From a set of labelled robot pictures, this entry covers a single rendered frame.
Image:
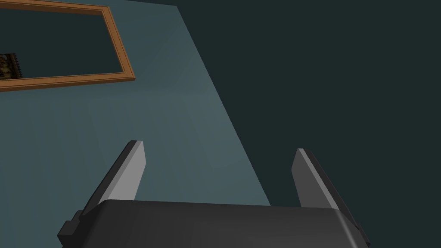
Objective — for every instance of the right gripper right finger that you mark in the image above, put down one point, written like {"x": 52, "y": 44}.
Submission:
{"x": 314, "y": 186}

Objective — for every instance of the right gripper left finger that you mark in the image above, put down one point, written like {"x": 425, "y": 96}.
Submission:
{"x": 122, "y": 175}

